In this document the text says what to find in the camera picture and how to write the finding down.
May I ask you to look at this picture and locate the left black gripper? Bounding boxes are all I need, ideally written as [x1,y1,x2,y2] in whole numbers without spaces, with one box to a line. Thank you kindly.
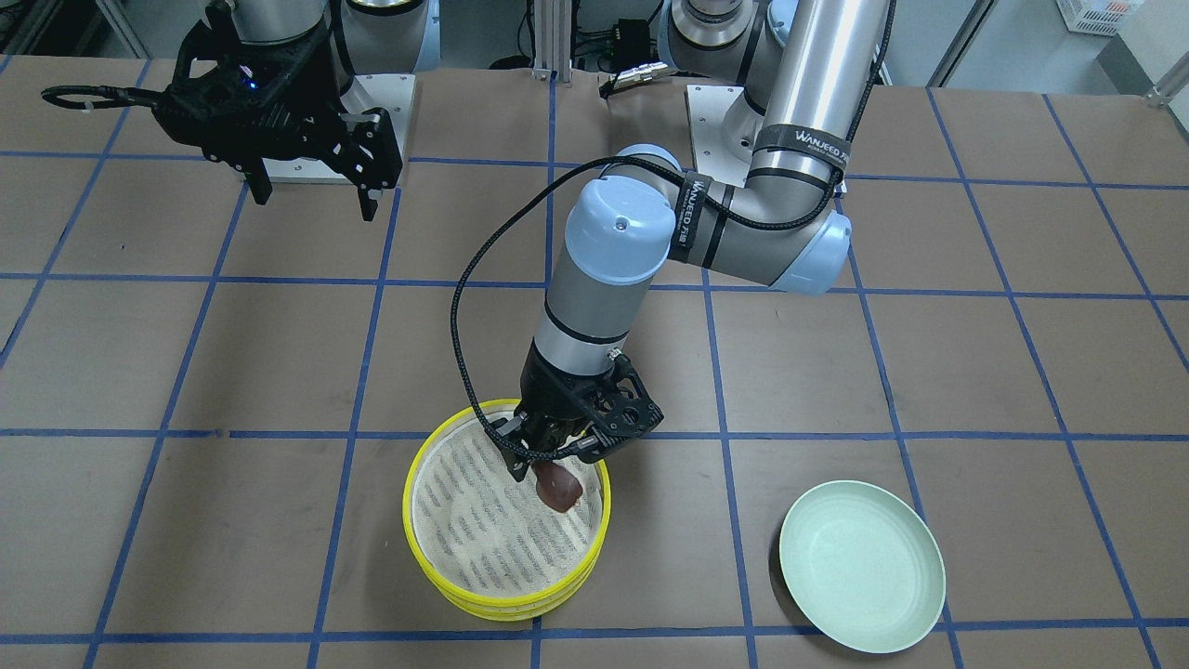
[487,348,665,482]

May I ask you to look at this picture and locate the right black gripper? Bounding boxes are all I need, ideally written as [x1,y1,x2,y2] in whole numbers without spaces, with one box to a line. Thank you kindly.
[153,19,402,223]

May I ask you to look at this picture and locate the brown steamed bun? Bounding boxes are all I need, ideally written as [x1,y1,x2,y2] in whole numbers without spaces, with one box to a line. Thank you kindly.
[530,460,583,515]

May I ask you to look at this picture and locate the yellow steamer basket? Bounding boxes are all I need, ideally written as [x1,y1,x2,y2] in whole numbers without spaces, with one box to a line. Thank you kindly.
[411,544,602,621]
[400,408,612,597]

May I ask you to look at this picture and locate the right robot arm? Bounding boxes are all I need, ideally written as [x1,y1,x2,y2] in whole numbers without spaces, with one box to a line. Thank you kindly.
[151,1,440,221]

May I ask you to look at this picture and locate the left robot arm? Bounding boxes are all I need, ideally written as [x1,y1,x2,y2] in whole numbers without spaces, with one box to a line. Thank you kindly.
[487,1,895,481]

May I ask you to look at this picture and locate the light green plate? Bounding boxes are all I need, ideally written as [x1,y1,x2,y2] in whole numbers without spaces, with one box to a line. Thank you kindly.
[776,481,946,655]

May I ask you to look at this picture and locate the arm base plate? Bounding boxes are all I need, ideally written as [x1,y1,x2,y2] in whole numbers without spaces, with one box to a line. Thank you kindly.
[686,86,847,198]
[243,74,416,185]

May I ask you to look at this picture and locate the aluminium frame post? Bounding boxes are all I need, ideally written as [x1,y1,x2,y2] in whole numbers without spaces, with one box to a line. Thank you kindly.
[531,0,573,87]

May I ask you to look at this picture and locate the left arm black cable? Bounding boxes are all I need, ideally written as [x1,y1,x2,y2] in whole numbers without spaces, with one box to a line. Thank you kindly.
[451,0,897,461]

